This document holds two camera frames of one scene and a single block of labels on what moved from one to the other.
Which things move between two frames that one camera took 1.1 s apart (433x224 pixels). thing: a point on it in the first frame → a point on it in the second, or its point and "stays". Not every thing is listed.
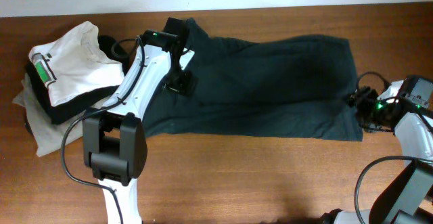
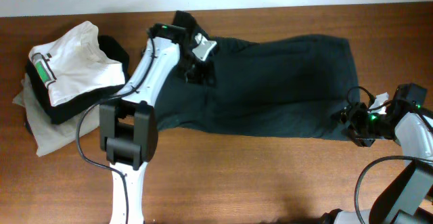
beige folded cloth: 48,135 stays
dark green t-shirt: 296,87 stays
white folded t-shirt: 74,63 stays
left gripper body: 180,82 → 195,71
